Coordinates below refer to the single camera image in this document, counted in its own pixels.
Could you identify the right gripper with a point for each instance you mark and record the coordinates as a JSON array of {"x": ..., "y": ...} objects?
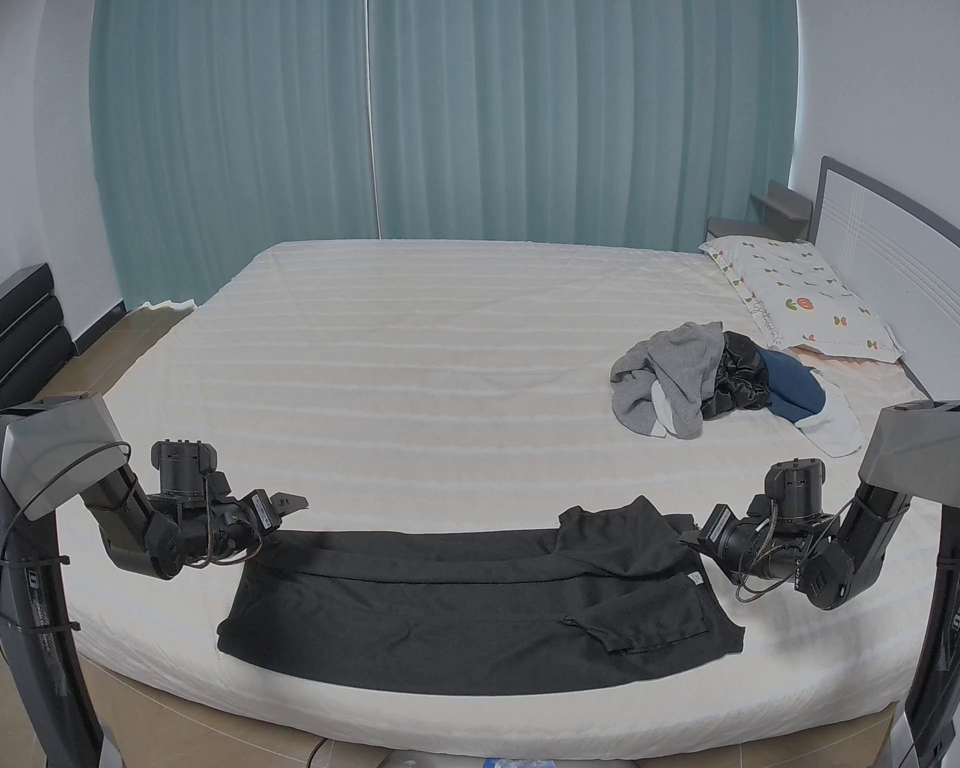
[{"x": 727, "y": 544}]

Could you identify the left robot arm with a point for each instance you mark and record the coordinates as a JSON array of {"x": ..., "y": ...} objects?
[{"x": 45, "y": 457}]

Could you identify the bed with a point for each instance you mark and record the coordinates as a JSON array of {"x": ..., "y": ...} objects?
[{"x": 412, "y": 375}]

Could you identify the black T-shirt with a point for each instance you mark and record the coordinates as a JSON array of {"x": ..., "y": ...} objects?
[{"x": 450, "y": 607}]

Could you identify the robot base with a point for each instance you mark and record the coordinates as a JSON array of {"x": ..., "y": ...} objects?
[{"x": 510, "y": 761}]

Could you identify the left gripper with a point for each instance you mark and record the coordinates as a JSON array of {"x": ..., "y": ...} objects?
[{"x": 251, "y": 517}]

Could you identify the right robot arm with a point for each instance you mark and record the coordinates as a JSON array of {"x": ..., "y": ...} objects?
[{"x": 907, "y": 450}]

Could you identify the pile of clothes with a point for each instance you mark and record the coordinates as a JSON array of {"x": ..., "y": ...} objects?
[{"x": 682, "y": 367}]

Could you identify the grey bedside table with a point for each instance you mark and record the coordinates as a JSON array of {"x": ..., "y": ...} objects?
[{"x": 772, "y": 214}]

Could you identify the blue-green curtain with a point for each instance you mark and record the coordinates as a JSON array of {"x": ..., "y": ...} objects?
[
  {"x": 225, "y": 135},
  {"x": 585, "y": 112}
]

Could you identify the black chest of drawers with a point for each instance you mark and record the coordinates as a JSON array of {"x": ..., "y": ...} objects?
[{"x": 30, "y": 337}]

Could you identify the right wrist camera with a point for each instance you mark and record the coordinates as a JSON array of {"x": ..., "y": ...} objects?
[{"x": 759, "y": 508}]

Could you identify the white printed pillow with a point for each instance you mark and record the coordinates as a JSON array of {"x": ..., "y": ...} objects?
[{"x": 802, "y": 292}]

